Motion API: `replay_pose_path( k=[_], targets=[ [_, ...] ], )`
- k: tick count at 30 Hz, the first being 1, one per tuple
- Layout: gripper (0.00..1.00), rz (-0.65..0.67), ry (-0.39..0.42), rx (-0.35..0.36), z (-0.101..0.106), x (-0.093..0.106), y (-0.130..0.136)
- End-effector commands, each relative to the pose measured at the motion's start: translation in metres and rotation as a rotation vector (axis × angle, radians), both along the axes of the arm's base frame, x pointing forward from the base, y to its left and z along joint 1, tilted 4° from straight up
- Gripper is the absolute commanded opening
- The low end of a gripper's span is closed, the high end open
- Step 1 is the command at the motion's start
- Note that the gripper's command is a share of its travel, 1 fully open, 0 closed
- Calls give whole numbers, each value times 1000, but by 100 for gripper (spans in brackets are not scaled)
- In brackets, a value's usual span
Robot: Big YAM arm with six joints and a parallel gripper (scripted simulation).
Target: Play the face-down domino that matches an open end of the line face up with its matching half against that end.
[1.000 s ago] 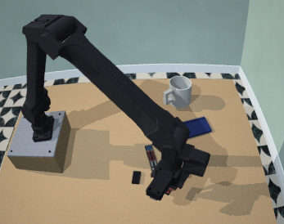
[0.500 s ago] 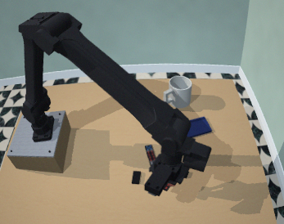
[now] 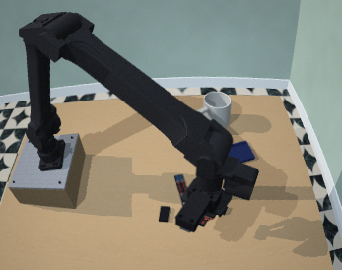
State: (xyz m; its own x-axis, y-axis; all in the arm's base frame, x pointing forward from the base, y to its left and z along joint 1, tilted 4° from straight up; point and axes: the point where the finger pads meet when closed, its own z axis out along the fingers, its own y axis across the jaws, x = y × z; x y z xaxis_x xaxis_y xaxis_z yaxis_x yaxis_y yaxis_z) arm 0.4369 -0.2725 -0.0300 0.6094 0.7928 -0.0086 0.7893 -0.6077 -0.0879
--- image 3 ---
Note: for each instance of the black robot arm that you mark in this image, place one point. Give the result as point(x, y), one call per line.
point(69, 36)

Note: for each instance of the dark blue flat rectangular pad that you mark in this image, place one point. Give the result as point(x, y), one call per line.
point(242, 151)

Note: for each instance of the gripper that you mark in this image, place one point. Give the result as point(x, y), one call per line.
point(225, 200)

